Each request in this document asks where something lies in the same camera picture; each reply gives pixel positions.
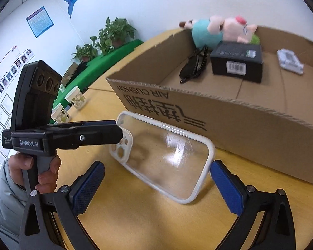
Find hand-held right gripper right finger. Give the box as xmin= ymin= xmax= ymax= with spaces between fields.
xmin=210 ymin=159 xmax=296 ymax=250

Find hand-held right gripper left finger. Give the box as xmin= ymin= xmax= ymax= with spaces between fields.
xmin=19 ymin=161 xmax=105 ymax=250

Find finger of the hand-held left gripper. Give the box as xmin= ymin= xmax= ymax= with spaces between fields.
xmin=77 ymin=119 xmax=124 ymax=149

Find large cardboard box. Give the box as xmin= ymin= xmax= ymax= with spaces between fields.
xmin=106 ymin=25 xmax=313 ymax=188

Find clear white-rimmed phone case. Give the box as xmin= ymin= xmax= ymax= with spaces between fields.
xmin=109 ymin=111 xmax=216 ymax=204

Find pink pig plush teal shirt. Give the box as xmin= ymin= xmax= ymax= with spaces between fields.
xmin=179 ymin=15 xmax=259 ymax=49

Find person's left forearm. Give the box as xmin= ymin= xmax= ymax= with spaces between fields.
xmin=0 ymin=159 xmax=54 ymax=250

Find wooden desktop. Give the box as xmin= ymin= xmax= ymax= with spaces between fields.
xmin=52 ymin=27 xmax=313 ymax=250

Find person's left hand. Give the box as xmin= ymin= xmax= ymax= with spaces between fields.
xmin=9 ymin=153 xmax=62 ymax=195

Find patterned paper cup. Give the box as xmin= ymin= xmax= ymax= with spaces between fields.
xmin=51 ymin=103 xmax=70 ymax=124
xmin=64 ymin=86 xmax=86 ymax=110

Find small brown cardboard box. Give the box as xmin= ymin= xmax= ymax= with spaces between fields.
xmin=61 ymin=62 xmax=80 ymax=86

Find green tablecloth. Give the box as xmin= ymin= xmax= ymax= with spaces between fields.
xmin=51 ymin=39 xmax=144 ymax=124

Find small potted plant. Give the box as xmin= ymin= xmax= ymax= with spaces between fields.
xmin=71 ymin=44 xmax=98 ymax=63

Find large potted plant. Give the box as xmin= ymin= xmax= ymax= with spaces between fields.
xmin=90 ymin=17 xmax=137 ymax=55

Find black sunglasses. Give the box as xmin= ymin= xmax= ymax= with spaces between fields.
xmin=179 ymin=46 xmax=209 ymax=85

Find black box barcode label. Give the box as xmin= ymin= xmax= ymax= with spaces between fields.
xmin=209 ymin=41 xmax=263 ymax=84

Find white tissue packet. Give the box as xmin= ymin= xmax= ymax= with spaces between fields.
xmin=276 ymin=49 xmax=304 ymax=75

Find wall photo chart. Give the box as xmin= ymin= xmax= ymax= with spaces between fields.
xmin=0 ymin=45 xmax=34 ymax=188

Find blue framed wall notice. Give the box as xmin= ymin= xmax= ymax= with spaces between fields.
xmin=25 ymin=6 xmax=55 ymax=38

